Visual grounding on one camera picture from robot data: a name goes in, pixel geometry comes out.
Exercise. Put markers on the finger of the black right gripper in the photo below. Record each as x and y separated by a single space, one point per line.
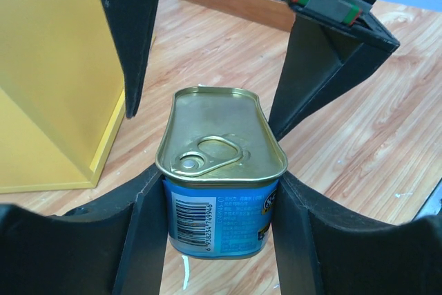
131 24

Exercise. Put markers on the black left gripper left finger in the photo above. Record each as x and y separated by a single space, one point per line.
114 244

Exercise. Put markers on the yellow cabinet box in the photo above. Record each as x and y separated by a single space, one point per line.
62 94

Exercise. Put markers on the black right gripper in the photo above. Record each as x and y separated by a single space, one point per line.
324 62

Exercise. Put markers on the gold tin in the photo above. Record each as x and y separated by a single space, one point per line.
221 166

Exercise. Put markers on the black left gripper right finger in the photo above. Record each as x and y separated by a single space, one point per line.
323 247

